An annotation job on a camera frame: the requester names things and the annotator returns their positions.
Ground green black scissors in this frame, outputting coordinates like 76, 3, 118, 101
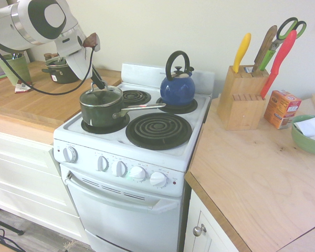
268, 17, 307, 52

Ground wooden knife block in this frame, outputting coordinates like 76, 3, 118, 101
216, 65, 270, 131

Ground white oven door handle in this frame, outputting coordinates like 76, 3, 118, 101
64, 172, 181, 213

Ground green handled knife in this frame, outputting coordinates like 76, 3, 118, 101
258, 48, 277, 71

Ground small black coil burner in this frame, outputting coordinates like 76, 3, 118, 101
156, 96, 198, 114
118, 90, 152, 107
80, 112, 131, 134

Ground dark lidded stock pot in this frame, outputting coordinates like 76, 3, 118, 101
41, 56, 81, 85

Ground blue kettle black handle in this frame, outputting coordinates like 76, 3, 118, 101
160, 50, 196, 107

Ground red white small packet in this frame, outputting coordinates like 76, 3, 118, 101
15, 82, 33, 94

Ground cream drawer cabinet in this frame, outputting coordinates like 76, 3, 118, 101
0, 128, 90, 245

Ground white electric stove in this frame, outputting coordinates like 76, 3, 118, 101
53, 62, 216, 252

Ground red handled knife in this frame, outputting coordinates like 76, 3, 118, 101
259, 29, 297, 100

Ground green ceramic bowl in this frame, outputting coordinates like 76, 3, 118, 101
290, 114, 315, 156

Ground white stove knob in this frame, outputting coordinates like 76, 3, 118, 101
97, 155, 110, 173
111, 160, 129, 177
128, 165, 148, 182
62, 146, 79, 163
149, 171, 169, 188

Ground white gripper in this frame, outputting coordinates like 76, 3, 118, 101
65, 47, 108, 90

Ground silver cabinet knob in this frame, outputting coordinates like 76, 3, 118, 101
193, 223, 207, 237

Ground cream cabinet with knob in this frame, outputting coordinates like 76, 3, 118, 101
183, 188, 239, 252

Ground yellow handled knife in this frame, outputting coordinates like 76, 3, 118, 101
232, 33, 252, 74

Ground wooden handled knife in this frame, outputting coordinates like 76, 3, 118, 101
252, 25, 278, 73

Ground dark green saucepan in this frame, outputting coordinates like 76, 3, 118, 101
79, 88, 167, 129

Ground orange baking soda box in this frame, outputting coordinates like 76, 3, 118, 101
264, 90, 302, 130

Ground glass pot lid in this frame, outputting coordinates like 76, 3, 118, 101
80, 82, 123, 108

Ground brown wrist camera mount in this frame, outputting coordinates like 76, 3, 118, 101
82, 33, 101, 53

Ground black tripod legs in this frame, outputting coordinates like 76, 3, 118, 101
0, 215, 26, 252

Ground white crumpled paper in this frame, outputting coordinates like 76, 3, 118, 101
293, 114, 315, 144

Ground large black coil burner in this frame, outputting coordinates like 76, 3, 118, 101
125, 112, 193, 151

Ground green ribbed utensil holder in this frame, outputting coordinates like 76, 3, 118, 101
0, 53, 32, 87

